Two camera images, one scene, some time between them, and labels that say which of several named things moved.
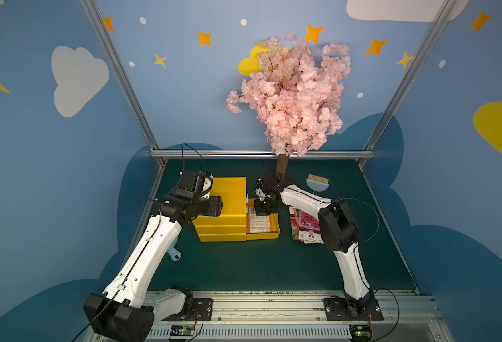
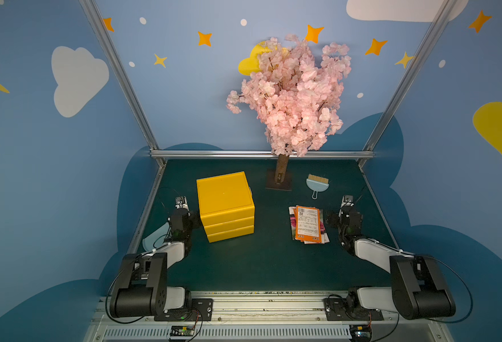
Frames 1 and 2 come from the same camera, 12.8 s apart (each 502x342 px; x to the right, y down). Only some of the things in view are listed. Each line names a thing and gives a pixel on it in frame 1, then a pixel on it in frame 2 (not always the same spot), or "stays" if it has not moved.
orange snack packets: x=259 y=223 → x=307 y=224
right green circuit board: x=361 y=333 stays
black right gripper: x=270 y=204 → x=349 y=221
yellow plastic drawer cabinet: x=232 y=224 stays
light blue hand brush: x=316 y=184 stays
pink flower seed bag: x=293 y=223 stays
